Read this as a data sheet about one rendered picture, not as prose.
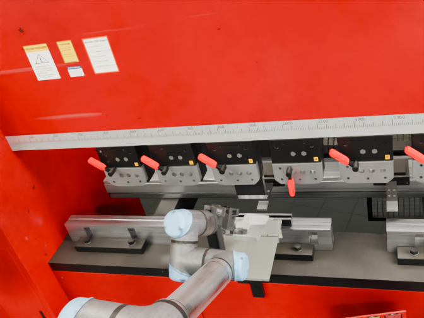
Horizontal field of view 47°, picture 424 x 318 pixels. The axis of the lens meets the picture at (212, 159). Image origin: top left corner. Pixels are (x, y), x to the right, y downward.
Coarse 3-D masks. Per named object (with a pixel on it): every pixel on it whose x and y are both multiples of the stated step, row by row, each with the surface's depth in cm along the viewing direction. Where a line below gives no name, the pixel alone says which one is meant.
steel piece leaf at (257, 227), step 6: (252, 222) 168; (258, 222) 167; (264, 222) 167; (252, 228) 165; (258, 228) 165; (246, 234) 164; (252, 234) 163; (258, 234) 163; (246, 240) 161; (252, 240) 160; (258, 240) 160
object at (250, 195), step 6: (240, 186) 163; (246, 186) 163; (252, 186) 162; (258, 186) 161; (264, 186) 162; (240, 192) 165; (246, 192) 164; (252, 192) 164; (258, 192) 163; (264, 192) 162; (240, 198) 168; (246, 198) 167; (252, 198) 166; (258, 198) 166; (264, 198) 165
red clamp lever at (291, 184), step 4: (288, 168) 147; (288, 172) 145; (288, 176) 146; (288, 180) 148; (292, 180) 148; (288, 184) 148; (292, 184) 148; (288, 188) 150; (292, 188) 149; (292, 192) 150; (292, 196) 151
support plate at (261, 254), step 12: (264, 228) 164; (276, 228) 163; (228, 240) 164; (240, 240) 162; (264, 240) 160; (276, 240) 159; (252, 252) 156; (264, 252) 155; (252, 264) 152; (264, 264) 151; (252, 276) 148; (264, 276) 147
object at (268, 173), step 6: (264, 162) 192; (270, 162) 192; (264, 168) 187; (270, 168) 186; (264, 174) 184; (270, 174) 183; (264, 180) 184; (270, 180) 183; (270, 186) 182; (276, 186) 184; (282, 186) 183; (270, 192) 179; (258, 204) 175; (264, 204) 174; (258, 210) 173; (264, 210) 172
